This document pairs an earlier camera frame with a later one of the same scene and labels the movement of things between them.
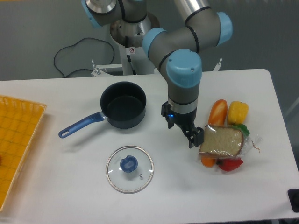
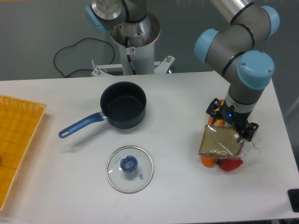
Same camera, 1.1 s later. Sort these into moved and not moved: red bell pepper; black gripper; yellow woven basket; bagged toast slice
Moved: black gripper
Not moved: red bell pepper; yellow woven basket; bagged toast slice
